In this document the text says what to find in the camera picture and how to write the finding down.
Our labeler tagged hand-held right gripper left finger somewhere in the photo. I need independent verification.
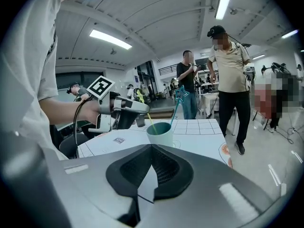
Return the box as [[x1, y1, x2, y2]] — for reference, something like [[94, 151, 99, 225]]
[[2, 136, 158, 228]]

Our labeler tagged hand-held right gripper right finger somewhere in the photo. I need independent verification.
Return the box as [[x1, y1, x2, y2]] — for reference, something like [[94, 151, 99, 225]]
[[137, 144, 285, 228]]

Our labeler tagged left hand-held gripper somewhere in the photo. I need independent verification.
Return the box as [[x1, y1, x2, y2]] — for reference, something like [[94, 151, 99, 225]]
[[86, 75, 151, 133]]

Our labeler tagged yellow straw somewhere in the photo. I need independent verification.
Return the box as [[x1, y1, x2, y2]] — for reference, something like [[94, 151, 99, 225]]
[[136, 88, 159, 136]]

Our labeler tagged grey-blue cup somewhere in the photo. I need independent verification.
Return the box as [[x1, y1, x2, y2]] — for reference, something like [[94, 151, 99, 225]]
[[145, 122, 175, 148]]

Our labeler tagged blue star wand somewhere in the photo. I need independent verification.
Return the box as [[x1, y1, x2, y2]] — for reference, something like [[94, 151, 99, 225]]
[[169, 85, 191, 126]]

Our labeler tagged person's left forearm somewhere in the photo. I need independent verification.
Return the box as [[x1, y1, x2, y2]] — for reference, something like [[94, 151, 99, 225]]
[[39, 96, 84, 126]]

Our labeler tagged person's left hand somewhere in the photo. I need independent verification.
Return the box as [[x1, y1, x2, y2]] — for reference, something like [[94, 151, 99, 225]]
[[81, 100, 102, 125]]

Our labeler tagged wooden bench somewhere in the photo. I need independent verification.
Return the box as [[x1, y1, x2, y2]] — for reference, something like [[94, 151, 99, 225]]
[[148, 108, 176, 120]]

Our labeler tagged black folding chair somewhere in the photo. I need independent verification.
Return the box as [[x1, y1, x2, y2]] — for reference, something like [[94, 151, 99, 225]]
[[49, 124, 90, 160]]

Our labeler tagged white grid tablecloth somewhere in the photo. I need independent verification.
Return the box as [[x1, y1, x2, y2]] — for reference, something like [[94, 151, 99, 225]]
[[77, 118, 234, 169]]

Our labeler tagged white table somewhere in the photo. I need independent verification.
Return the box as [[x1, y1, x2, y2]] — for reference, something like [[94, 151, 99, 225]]
[[196, 93, 220, 115]]

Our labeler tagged person's white shirt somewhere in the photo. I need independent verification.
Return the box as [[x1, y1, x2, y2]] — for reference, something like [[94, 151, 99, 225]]
[[0, 0, 63, 162]]

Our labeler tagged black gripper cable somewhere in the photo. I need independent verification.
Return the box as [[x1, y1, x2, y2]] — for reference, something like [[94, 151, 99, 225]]
[[72, 95, 93, 159]]

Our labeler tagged black floor cable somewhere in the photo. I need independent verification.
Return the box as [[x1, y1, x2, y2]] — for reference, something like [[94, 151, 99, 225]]
[[275, 126, 299, 145]]

